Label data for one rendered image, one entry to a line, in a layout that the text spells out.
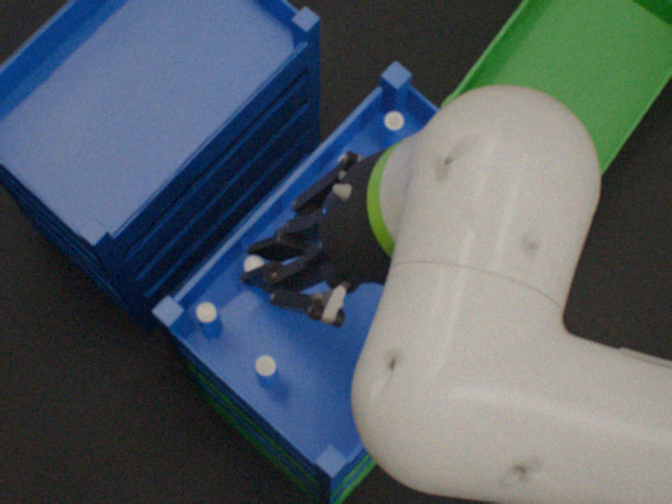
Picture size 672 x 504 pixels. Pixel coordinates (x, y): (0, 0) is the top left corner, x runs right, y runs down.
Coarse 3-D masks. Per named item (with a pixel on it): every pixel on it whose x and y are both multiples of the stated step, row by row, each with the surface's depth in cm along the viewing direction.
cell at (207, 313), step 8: (200, 304) 108; (208, 304) 108; (200, 312) 107; (208, 312) 107; (216, 312) 107; (200, 320) 107; (208, 320) 107; (216, 320) 108; (208, 328) 109; (216, 328) 110; (208, 336) 113; (216, 336) 113
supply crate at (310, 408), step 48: (384, 96) 115; (336, 144) 115; (288, 192) 113; (240, 240) 111; (192, 288) 110; (240, 288) 114; (192, 336) 113; (240, 336) 113; (288, 336) 113; (336, 336) 113; (240, 384) 112; (288, 384) 112; (336, 384) 112; (288, 432) 111; (336, 432) 111; (336, 480) 109
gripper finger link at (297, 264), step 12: (312, 252) 95; (324, 252) 92; (288, 264) 100; (300, 264) 97; (312, 264) 95; (264, 276) 102; (276, 276) 101; (288, 276) 99; (300, 276) 98; (312, 276) 98; (300, 288) 101
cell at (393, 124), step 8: (392, 112) 112; (384, 120) 112; (392, 120) 112; (400, 120) 112; (384, 128) 113; (392, 128) 112; (400, 128) 112; (384, 136) 114; (392, 136) 113; (400, 136) 114; (384, 144) 116; (392, 144) 115
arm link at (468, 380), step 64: (384, 320) 70; (448, 320) 68; (512, 320) 68; (384, 384) 69; (448, 384) 66; (512, 384) 66; (576, 384) 67; (640, 384) 67; (384, 448) 69; (448, 448) 67; (512, 448) 66; (576, 448) 66; (640, 448) 66
